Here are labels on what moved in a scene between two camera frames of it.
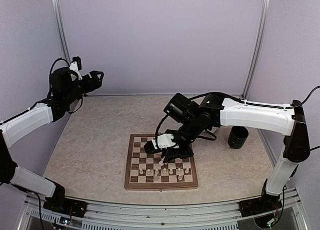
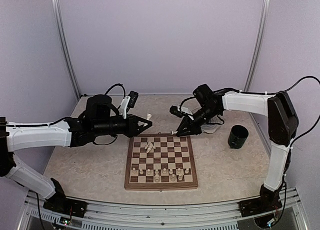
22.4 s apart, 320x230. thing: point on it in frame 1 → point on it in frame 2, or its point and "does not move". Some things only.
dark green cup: x=238 y=136 does not move
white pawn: x=156 y=178 does not move
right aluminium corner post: x=261 y=42 does not move
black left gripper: x=91 y=87 → x=132 y=129
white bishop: x=161 y=163 → x=173 y=178
